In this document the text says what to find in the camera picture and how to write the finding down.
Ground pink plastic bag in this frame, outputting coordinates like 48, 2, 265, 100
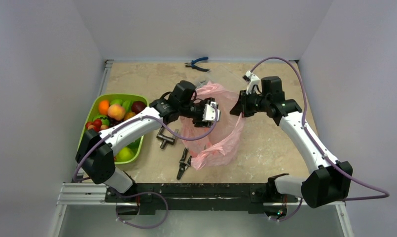
182, 82, 246, 170

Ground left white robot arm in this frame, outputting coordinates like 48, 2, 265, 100
73, 80, 220, 202

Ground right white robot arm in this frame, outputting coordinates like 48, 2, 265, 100
230, 72, 353, 208

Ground fake dark red plum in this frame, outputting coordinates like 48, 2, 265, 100
131, 101, 147, 114

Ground fake peach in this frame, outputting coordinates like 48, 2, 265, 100
107, 104, 126, 121

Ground fake green apple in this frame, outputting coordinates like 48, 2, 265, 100
115, 147, 135, 162

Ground fake orange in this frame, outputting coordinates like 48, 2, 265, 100
98, 100, 110, 115

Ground clear compartment screw box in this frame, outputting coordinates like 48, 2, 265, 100
194, 66, 247, 91

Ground dark metal clamp tool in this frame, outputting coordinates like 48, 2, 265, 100
156, 126, 177, 150

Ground green plastic fruit tray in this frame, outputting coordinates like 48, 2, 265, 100
81, 93, 148, 164

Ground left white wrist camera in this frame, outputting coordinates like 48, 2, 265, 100
202, 102, 220, 122

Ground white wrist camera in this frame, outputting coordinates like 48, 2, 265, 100
202, 102, 220, 122
243, 71, 261, 95

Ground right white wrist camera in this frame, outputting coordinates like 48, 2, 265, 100
243, 71, 261, 95

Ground blue handled pliers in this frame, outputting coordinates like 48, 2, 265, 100
184, 57, 210, 72

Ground black handled wire stripper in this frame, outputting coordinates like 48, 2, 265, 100
176, 148, 192, 180

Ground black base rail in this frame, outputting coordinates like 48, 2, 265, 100
105, 183, 297, 215

